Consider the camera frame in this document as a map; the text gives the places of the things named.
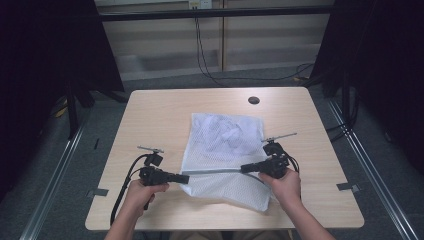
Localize black hanging cables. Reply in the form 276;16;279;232
194;16;315;84

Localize grey tape piece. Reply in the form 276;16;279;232
335;182;362;193
86;188;110;198

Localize black floor cables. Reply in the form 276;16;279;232
325;121;353;144

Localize white crumpled cloth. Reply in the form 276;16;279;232
196;114;262;155

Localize person's left hand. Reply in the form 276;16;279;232
124;180;170;220

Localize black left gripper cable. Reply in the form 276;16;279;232
109;153;150;227

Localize black curtain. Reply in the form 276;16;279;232
0;0;125;198
311;0;424;176

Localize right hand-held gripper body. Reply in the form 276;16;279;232
261;132;298;180

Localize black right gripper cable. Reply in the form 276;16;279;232
283;151;301;175

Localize metal floor rail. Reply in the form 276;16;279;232
327;99;419;240
19;109;88;240

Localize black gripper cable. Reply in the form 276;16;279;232
109;153;150;227
283;151;301;175

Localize black metal stand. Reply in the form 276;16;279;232
65;81;97;140

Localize black horizontal bar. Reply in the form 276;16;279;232
99;5;335;23

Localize white wall socket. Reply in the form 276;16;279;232
188;0;214;10

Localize person's right hand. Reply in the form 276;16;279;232
258;169;303;212

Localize person's legs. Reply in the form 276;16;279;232
169;230;292;240

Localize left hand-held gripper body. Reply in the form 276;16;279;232
137;145;172;187

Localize white mesh laundry bag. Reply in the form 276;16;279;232
179;112;273;213

